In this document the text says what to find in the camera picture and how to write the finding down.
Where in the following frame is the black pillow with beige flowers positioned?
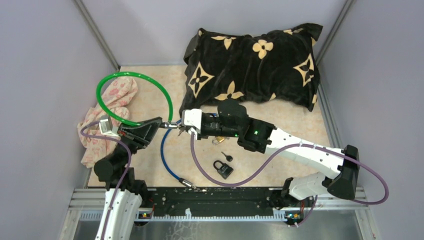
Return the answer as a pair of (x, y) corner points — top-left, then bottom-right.
(179, 23), (323, 111)

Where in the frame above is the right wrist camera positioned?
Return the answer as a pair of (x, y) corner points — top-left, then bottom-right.
(181, 108), (203, 132)

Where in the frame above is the aluminium frame rail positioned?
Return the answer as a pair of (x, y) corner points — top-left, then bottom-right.
(67, 187), (370, 220)

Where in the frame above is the black head key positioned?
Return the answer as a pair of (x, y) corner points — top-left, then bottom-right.
(221, 151), (233, 162)

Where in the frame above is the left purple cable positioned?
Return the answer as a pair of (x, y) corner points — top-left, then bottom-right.
(80, 120), (132, 240)

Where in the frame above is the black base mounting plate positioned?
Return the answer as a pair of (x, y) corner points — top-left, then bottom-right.
(141, 187), (314, 219)

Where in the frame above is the pink floral white cloth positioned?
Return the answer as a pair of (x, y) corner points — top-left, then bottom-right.
(77, 76), (138, 168)

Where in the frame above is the black Kaijing padlock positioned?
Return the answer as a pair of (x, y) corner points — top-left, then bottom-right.
(213, 160), (234, 179)

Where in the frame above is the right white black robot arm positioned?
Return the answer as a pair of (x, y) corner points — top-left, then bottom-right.
(181, 100), (359, 206)

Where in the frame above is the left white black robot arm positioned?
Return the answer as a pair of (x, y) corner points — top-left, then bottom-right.
(94, 116), (163, 240)

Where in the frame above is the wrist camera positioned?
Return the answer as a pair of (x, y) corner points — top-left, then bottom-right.
(181, 108), (203, 132)
(98, 115), (120, 137)

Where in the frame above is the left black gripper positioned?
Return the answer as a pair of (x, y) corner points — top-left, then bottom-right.
(112, 116), (162, 169)

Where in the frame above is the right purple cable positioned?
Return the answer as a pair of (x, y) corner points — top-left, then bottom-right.
(190, 130), (390, 228)

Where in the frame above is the purple cable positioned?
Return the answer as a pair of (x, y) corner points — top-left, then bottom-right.
(80, 120), (132, 240)
(190, 130), (390, 228)

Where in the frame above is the small brass padlock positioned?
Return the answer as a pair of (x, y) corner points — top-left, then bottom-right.
(212, 136), (227, 145)

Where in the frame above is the green cable lock loop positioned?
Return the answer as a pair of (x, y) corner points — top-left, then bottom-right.
(95, 71), (174, 126)

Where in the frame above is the blue cable lock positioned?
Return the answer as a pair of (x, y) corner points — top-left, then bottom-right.
(160, 114), (220, 190)

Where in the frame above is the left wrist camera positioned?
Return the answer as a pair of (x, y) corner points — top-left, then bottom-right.
(98, 115), (120, 137)

